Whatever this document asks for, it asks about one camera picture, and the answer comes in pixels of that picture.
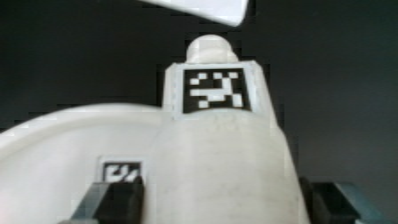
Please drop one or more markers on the white L-shaped fence rail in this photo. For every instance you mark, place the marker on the white L-shaped fence rail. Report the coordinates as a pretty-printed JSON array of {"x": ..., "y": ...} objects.
[{"x": 222, "y": 11}]

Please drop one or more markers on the white cylindrical table leg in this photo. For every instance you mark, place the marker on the white cylindrical table leg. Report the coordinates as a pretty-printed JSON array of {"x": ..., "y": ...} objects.
[{"x": 220, "y": 176}]

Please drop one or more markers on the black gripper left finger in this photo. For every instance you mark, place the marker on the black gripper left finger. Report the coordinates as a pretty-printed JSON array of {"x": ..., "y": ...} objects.
[{"x": 112, "y": 204}]

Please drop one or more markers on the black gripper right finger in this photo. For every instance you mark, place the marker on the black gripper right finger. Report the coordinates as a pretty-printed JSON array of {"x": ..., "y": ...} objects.
[{"x": 337, "y": 205}]

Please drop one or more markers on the white round table top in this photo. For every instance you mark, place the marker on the white round table top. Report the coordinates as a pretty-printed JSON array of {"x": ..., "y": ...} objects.
[{"x": 49, "y": 150}]

